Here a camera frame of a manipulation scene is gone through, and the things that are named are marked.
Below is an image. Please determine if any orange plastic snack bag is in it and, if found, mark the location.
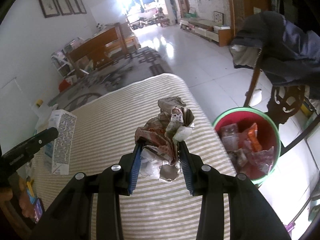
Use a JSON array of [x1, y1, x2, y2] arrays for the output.
[[247, 123, 263, 152]]

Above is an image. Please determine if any paper trash wad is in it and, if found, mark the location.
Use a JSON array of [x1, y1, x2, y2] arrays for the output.
[[135, 96, 195, 183]]

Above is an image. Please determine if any white printed carton box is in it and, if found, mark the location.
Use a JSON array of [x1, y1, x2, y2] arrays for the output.
[[44, 109, 76, 176]]

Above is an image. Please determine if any red bin with green rim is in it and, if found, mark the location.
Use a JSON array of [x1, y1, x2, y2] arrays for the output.
[[213, 107, 280, 185]]

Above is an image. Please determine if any clear plastic bottle in bin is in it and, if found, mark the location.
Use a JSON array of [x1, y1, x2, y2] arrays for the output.
[[221, 124, 239, 152]]

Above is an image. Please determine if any red small box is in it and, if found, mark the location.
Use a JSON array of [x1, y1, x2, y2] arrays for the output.
[[59, 79, 71, 93]]

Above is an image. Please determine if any beige striped sofa cushion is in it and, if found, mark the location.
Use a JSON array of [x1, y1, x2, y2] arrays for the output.
[[34, 74, 235, 239]]

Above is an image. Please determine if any carved wooden chair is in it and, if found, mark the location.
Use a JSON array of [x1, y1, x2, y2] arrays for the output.
[[244, 49, 319, 155]]

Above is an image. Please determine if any wooden bench table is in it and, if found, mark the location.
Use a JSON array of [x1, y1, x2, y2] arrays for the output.
[[66, 22, 140, 78]]

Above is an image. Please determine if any grey patterned rug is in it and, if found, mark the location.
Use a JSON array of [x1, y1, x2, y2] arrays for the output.
[[48, 47, 172, 112]]

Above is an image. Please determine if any dark navy jacket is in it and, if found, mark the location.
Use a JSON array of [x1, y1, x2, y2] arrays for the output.
[[229, 11, 319, 98]]

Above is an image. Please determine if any low tv cabinet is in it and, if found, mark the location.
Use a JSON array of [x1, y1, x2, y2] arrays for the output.
[[179, 18, 233, 47]]

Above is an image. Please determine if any framed wall picture set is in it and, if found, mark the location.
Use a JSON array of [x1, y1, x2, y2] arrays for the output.
[[38, 0, 87, 18]]

